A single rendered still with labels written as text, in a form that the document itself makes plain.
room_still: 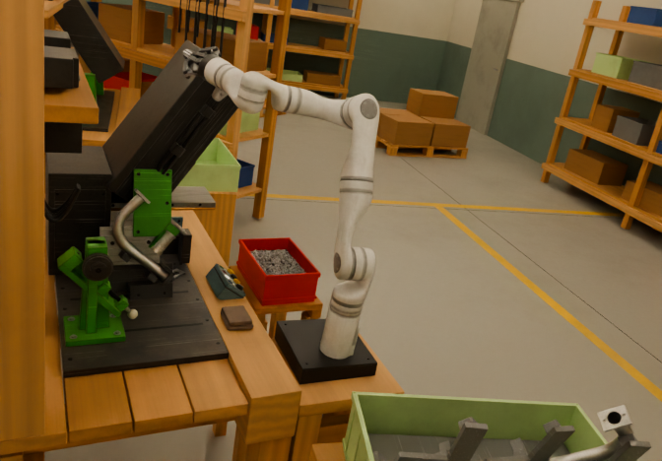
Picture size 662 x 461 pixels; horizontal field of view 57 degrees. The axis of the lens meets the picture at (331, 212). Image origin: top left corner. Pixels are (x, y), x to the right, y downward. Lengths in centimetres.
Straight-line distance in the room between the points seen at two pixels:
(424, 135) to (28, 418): 699
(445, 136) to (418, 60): 395
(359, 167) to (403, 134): 620
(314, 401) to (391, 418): 21
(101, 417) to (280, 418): 44
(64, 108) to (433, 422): 117
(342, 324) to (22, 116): 98
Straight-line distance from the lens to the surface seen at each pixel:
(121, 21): 544
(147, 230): 199
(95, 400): 163
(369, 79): 1168
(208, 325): 187
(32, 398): 149
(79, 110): 152
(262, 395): 162
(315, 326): 192
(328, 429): 181
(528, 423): 179
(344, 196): 166
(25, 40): 119
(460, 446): 131
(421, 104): 838
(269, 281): 216
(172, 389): 165
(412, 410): 164
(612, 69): 760
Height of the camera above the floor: 188
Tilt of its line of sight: 20 degrees down
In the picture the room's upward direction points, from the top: 10 degrees clockwise
